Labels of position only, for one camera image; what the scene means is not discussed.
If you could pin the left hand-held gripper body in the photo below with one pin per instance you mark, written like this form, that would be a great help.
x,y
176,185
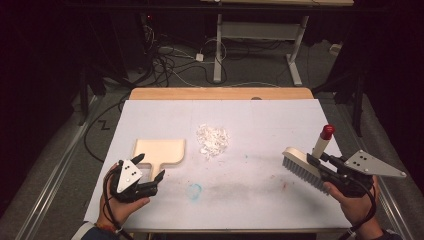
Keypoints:
x,y
128,174

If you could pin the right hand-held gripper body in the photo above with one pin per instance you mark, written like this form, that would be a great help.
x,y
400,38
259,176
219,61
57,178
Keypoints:
x,y
360,170

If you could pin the beige dustpan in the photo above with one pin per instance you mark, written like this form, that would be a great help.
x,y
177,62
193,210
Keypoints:
x,y
160,152

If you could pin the person's left hand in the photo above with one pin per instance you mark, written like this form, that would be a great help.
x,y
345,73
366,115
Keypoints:
x,y
122,210

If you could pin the person's right hand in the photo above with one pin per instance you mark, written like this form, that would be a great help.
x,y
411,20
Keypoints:
x,y
353,206

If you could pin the black stand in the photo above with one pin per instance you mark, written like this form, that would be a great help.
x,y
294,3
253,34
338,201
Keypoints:
x,y
84,96
358,100

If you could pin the pile of white paper scraps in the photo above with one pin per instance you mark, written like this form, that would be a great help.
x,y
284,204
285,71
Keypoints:
x,y
213,140

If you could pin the white table cover sheet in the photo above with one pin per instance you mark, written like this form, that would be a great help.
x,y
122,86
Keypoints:
x,y
233,193

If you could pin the wooden table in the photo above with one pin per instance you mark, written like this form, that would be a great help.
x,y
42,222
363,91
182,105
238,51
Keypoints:
x,y
216,93

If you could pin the white box on floor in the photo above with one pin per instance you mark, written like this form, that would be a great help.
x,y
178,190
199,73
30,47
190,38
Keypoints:
x,y
336,48

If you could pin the white power adapter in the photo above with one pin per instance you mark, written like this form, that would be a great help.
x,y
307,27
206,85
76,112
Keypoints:
x,y
199,57

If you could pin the metal floor rail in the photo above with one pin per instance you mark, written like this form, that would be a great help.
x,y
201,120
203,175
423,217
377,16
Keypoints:
x,y
53,186
393,206

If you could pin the white metal-frame desk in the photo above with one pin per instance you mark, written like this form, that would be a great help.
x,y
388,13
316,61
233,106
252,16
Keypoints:
x,y
217,46

